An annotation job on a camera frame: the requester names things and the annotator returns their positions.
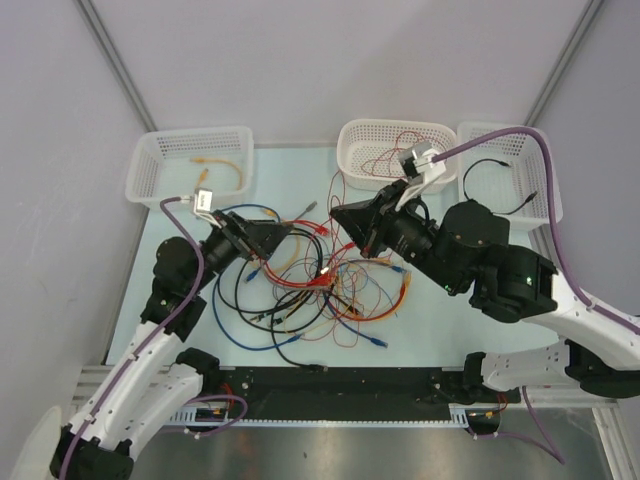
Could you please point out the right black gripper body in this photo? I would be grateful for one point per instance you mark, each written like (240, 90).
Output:
(391, 193)

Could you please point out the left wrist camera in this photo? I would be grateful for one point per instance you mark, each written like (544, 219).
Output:
(201, 203)

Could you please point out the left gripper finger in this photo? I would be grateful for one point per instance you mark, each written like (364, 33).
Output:
(264, 224)
(265, 238)

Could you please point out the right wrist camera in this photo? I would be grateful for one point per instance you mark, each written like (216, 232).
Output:
(420, 170)

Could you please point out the left white plastic basket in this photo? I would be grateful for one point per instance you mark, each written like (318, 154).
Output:
(174, 163)

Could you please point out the middle white plastic basket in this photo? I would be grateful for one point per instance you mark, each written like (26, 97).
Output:
(367, 149)

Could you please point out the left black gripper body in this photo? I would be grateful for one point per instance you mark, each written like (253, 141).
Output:
(244, 244)

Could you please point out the white slotted cable duct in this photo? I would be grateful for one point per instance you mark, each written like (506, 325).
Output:
(186, 417)

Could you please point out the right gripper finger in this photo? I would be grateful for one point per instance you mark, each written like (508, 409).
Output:
(372, 204)
(363, 230)

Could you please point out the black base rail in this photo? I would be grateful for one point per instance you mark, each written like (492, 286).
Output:
(341, 394)

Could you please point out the right white plastic basket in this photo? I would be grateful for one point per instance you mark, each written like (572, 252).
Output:
(508, 176)

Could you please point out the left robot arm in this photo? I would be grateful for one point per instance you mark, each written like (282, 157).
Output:
(157, 373)

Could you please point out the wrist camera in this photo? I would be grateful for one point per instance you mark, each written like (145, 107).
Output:
(201, 203)
(420, 170)

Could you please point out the white plastic basket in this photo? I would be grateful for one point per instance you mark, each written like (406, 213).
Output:
(367, 149)
(508, 176)
(174, 163)

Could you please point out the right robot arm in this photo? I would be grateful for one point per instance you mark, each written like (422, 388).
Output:
(468, 251)

